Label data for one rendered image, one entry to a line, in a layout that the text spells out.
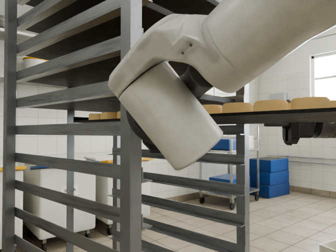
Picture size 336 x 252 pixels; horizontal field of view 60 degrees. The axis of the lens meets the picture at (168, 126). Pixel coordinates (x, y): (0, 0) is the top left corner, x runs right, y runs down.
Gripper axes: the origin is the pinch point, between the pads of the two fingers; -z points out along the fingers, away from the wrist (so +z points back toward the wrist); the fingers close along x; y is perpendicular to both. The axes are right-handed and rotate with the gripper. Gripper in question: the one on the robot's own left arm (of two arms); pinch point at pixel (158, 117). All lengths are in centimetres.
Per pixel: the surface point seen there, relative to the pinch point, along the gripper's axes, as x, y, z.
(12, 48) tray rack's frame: 25, 47, -44
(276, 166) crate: -56, -200, -406
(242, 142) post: -5.6, -26.2, -32.7
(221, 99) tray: 6.6, -18.6, -27.8
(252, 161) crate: -50, -165, -420
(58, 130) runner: -2.3, 26.0, -25.3
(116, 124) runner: -1.2, 8.7, -8.0
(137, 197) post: -15.1, 3.8, -1.7
